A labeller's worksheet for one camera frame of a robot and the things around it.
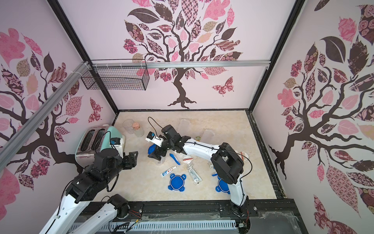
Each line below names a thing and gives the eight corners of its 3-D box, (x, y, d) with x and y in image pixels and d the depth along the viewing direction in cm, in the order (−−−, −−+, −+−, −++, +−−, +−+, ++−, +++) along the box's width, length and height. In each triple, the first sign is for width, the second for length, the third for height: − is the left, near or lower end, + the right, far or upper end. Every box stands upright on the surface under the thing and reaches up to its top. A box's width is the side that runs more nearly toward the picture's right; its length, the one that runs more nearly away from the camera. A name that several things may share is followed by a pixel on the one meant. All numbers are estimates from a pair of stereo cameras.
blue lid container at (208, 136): (200, 140, 104) (200, 135, 99) (205, 132, 108) (205, 128, 104) (210, 145, 101) (211, 140, 97) (215, 137, 106) (216, 132, 101)
